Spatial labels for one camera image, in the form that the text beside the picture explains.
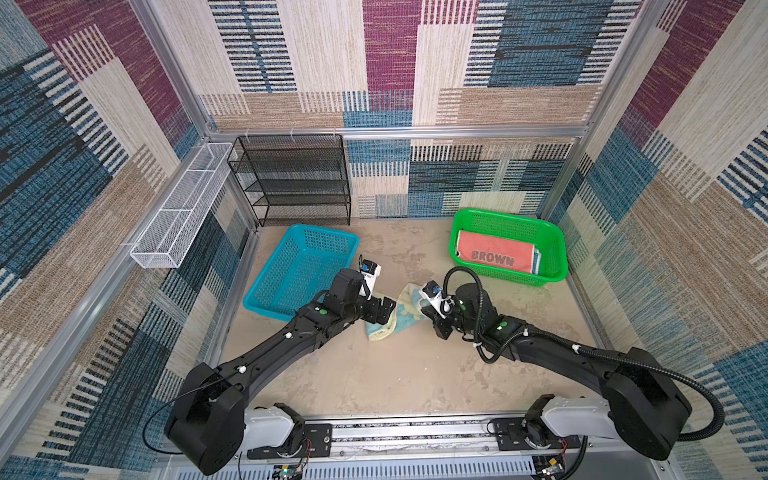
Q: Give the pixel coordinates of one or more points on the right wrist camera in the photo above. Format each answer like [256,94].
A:
[435,302]

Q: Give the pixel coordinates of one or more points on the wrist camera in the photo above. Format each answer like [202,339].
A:
[435,302]
[370,271]

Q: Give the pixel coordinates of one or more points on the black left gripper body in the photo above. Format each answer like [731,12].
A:
[367,310]

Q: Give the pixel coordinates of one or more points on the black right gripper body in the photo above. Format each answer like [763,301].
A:
[444,327]

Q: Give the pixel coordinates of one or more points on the white wire mesh tray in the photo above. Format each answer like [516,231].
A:
[167,239]

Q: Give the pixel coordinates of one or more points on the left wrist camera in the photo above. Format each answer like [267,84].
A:
[370,271]

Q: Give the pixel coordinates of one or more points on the red pink towel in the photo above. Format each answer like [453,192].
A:
[497,252]

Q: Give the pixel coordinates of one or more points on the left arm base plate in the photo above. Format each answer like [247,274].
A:
[319,435]

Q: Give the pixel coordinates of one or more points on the green plastic basket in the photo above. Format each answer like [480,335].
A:
[545,236]

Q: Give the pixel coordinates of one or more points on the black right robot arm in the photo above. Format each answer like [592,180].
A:
[638,404]

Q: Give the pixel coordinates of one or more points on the pale yellow teal towel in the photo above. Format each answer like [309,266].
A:
[407,313]

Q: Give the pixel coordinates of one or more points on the aluminium front rail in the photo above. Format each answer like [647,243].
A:
[453,446]

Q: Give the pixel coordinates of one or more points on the teal plastic basket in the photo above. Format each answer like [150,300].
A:
[304,263]

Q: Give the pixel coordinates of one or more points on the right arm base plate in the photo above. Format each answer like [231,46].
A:
[511,434]

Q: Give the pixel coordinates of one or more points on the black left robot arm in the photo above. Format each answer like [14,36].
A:
[210,421]

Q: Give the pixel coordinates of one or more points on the black wire shelf rack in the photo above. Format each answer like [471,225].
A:
[292,179]

